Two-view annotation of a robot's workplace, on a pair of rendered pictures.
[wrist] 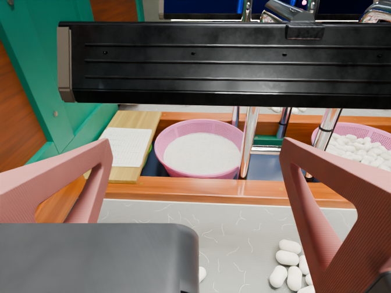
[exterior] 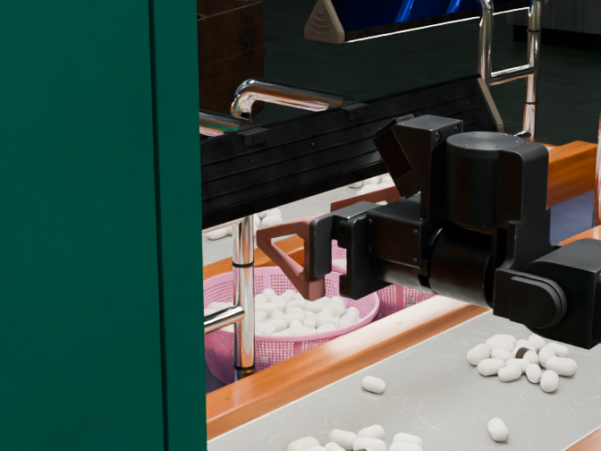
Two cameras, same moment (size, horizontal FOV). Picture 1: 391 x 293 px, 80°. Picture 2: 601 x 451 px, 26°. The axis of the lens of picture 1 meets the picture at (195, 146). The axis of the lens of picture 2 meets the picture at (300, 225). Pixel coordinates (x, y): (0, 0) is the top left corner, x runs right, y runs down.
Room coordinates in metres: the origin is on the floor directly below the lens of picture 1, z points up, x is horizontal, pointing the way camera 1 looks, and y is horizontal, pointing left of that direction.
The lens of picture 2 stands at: (-0.56, 0.80, 1.40)
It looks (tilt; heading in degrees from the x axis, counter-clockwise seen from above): 18 degrees down; 310
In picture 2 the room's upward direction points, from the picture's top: straight up
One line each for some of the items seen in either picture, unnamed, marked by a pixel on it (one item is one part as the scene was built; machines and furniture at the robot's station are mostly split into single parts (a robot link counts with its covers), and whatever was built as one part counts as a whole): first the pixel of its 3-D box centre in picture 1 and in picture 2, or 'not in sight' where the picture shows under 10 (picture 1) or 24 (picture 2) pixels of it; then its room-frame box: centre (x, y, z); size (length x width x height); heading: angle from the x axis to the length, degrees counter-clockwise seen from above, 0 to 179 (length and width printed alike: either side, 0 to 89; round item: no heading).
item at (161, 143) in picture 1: (202, 156); not in sight; (0.54, -0.02, 0.72); 0.27 x 0.27 x 0.10
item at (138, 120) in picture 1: (125, 139); not in sight; (0.55, 0.20, 0.77); 0.33 x 0.15 x 0.01; 177
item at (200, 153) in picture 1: (202, 158); not in sight; (0.54, -0.02, 0.71); 0.22 x 0.22 x 0.06
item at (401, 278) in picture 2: not in sight; (410, 251); (-0.01, 0.00, 1.07); 0.10 x 0.07 x 0.07; 90
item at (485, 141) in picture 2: not in sight; (517, 225); (-0.11, 0.00, 1.12); 0.12 x 0.09 x 0.12; 0
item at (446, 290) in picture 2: not in sight; (477, 259); (-0.07, 0.00, 1.08); 0.07 x 0.06 x 0.07; 0
